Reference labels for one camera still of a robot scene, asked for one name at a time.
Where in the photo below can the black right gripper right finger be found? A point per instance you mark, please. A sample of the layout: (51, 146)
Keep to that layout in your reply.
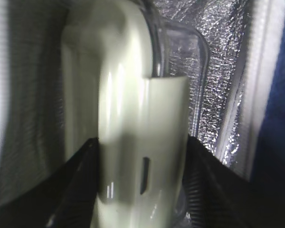
(218, 198)

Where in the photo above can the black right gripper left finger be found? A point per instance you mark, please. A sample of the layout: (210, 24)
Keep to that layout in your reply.
(64, 200)

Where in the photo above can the navy blue lunch bag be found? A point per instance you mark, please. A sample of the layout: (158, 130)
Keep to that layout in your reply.
(31, 107)

